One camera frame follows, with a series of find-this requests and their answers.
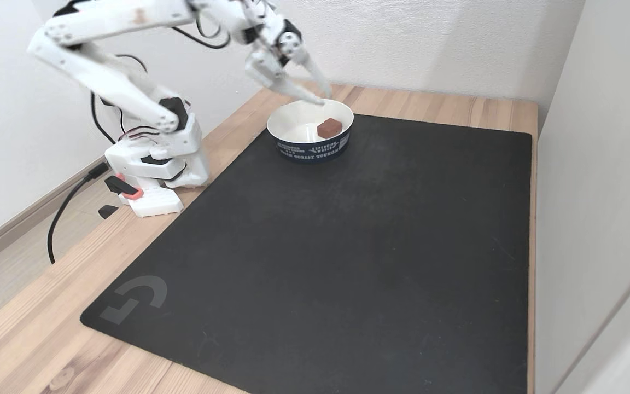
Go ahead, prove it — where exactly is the brown toy block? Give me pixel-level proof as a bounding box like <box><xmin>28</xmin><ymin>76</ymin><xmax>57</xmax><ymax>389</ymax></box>
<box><xmin>317</xmin><ymin>117</ymin><xmax>343</xmax><ymax>138</ymax></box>

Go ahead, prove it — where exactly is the white navy paper bowl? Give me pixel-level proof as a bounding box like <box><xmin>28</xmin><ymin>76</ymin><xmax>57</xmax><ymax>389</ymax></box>
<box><xmin>267</xmin><ymin>98</ymin><xmax>354</xmax><ymax>163</ymax></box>

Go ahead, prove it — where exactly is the black desk mat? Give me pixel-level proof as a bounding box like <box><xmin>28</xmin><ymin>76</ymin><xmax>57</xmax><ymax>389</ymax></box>
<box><xmin>80</xmin><ymin>114</ymin><xmax>533</xmax><ymax>394</ymax></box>

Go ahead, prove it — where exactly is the black orange table clamp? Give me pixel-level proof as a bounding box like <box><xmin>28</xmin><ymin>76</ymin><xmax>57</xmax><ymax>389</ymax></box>
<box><xmin>98</xmin><ymin>172</ymin><xmax>143</xmax><ymax>219</ymax></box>

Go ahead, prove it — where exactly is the thin black adapter cord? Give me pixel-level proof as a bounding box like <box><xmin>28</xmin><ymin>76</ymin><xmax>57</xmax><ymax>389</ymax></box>
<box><xmin>91</xmin><ymin>92</ymin><xmax>118</xmax><ymax>144</ymax></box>

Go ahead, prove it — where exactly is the thick black cable with plug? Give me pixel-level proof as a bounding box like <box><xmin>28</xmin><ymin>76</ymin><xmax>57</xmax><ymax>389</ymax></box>
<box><xmin>47</xmin><ymin>163</ymin><xmax>110</xmax><ymax>264</ymax></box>

